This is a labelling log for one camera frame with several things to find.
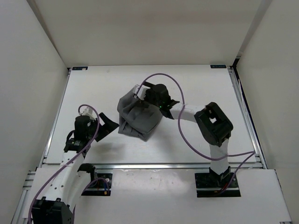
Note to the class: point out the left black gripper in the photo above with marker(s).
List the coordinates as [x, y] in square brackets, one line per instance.
[109, 126]

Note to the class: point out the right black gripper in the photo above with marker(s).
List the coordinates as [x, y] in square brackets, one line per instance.
[147, 92]

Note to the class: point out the grey pleated skirt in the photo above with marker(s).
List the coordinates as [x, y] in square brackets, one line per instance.
[137, 118]

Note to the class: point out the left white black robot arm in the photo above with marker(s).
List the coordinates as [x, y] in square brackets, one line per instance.
[57, 204]

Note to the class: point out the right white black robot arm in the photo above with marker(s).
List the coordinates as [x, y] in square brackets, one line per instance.
[214, 125]

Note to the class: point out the right blue label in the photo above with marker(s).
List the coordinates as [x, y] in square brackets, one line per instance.
[218, 66]

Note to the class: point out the blue label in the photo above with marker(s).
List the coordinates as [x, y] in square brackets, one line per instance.
[218, 66]
[80, 68]

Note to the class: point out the left blue label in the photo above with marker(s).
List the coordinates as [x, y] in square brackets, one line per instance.
[80, 68]

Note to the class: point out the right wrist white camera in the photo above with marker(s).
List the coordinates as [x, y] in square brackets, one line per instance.
[140, 91]

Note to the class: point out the wrist white camera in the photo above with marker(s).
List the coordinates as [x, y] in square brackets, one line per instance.
[140, 91]
[88, 112]

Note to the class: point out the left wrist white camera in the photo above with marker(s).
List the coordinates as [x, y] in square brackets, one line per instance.
[88, 112]

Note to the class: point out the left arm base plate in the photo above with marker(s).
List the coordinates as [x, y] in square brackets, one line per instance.
[103, 185]

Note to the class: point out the aluminium front rail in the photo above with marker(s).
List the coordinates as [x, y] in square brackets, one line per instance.
[255, 165]

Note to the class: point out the right aluminium frame rail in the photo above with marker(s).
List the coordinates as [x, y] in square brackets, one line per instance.
[251, 127]

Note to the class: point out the aluminium frame rail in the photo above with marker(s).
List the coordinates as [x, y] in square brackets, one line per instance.
[24, 199]
[251, 127]

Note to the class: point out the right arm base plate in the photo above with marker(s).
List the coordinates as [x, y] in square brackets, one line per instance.
[213, 185]

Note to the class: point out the left aluminium frame rail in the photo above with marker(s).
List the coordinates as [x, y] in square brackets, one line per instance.
[24, 199]

